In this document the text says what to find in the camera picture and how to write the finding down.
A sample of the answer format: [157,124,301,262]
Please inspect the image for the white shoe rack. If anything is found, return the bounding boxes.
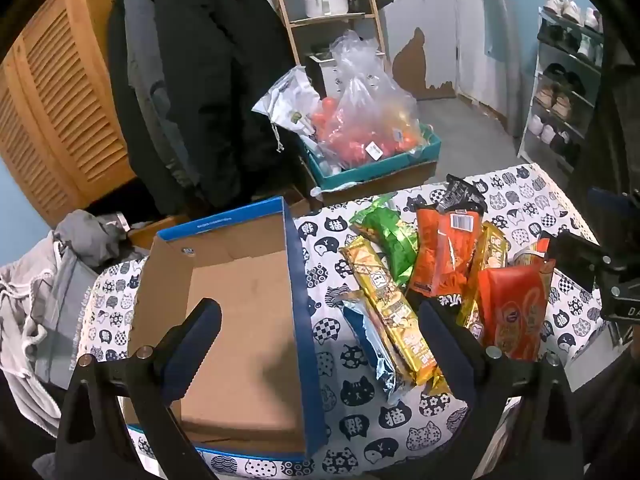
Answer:
[517,0,608,176]

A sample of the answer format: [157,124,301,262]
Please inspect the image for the teal box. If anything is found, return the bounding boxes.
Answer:
[295,122,443,191]

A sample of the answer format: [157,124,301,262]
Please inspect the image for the grey tote bag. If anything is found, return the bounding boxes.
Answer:
[32,255,111,386]

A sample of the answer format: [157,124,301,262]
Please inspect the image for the white door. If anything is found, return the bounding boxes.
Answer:
[452,0,521,131]

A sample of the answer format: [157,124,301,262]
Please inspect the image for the glossy red snack packet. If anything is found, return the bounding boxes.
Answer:
[477,265,556,361]

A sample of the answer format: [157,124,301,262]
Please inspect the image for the green snack packet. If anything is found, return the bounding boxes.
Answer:
[350,195,418,286]

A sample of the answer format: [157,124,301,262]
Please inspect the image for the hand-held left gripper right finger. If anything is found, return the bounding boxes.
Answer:
[417,300,586,480]

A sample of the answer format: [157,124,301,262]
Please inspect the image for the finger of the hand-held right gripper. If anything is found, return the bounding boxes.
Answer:
[587,187,628,217]
[554,231,611,288]

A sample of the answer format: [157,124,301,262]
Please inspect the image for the brown box with handle slot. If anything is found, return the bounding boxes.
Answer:
[127,215,191,251]

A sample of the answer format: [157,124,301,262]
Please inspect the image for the dark grey cloth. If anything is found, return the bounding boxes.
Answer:
[52,210,133,268]

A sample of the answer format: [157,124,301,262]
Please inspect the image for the wooden shelf rack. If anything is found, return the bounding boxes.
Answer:
[262,0,391,68]

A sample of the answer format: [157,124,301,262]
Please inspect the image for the blue rimmed cardboard box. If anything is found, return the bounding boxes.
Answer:
[122,196,328,462]

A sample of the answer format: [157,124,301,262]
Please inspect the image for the white pot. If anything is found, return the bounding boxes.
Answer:
[302,0,356,18]

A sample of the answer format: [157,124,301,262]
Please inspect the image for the grey hanging jacket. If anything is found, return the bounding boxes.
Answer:
[122,0,201,188]

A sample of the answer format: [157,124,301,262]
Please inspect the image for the wooden louvered door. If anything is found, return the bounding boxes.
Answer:
[0,0,166,228]

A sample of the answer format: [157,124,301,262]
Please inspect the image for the clear bag of oranges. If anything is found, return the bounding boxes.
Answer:
[315,75,425,168]

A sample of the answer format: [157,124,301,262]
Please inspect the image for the blue silver snack packet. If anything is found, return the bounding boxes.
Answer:
[342,290,413,406]

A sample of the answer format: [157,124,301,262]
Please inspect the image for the light grey hoodie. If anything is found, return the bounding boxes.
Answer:
[0,232,76,441]

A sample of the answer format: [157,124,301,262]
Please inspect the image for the long gold snack packet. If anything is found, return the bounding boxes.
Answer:
[457,222,508,341]
[340,237,451,396]

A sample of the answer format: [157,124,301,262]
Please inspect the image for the group of shoes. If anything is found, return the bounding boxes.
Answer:
[527,0,603,161]

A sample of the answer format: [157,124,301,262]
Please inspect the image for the white plastic bag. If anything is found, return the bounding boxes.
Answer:
[252,66,331,151]

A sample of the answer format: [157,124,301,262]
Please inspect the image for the cat print tablecloth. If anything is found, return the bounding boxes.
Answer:
[75,162,623,480]

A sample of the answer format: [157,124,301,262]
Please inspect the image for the dark hanging coat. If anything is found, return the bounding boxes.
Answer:
[106,0,138,171]

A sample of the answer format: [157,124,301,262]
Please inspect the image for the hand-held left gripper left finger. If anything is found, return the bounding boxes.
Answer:
[54,298,223,480]

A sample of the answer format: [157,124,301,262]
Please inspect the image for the orange and black snack packet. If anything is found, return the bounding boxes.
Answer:
[407,207,483,321]

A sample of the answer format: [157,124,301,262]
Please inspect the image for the black hanging coat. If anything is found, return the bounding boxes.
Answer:
[150,0,306,216]

